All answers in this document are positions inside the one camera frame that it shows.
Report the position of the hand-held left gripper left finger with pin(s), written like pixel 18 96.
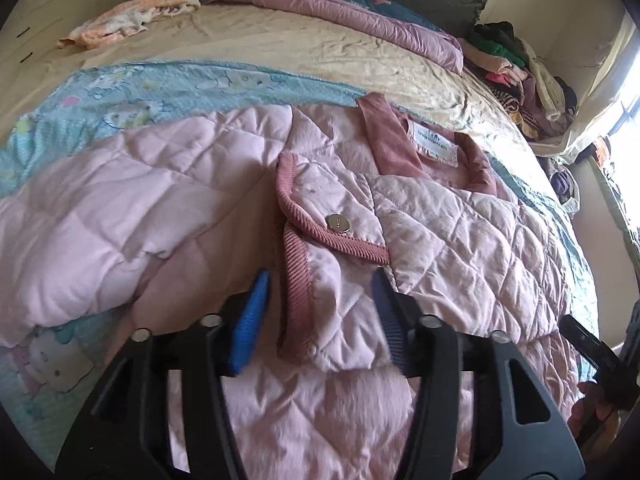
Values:
pixel 252 312

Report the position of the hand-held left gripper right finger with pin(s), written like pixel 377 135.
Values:
pixel 389 322

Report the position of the pink quilted jacket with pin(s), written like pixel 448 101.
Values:
pixel 200 200

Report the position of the white bag of clothes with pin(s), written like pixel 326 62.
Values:
pixel 565 185

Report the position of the colourful clothes on windowsill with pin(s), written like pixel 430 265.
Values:
pixel 602 152

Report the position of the pile of mixed clothes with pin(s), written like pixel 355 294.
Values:
pixel 505 60

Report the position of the person's right hand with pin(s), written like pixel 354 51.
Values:
pixel 607 422

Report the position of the light blue cartoon printed blanket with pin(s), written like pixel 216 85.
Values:
pixel 125 95

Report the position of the cream curtain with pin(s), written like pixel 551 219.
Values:
pixel 600 95

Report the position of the beige bed sheet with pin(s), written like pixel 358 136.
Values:
pixel 300 45

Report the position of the dark floral quilt pink lining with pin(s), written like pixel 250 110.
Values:
pixel 350 15

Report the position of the peach and white cloth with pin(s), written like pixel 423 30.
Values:
pixel 125 17

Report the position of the cream wardrobe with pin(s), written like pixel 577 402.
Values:
pixel 45 10

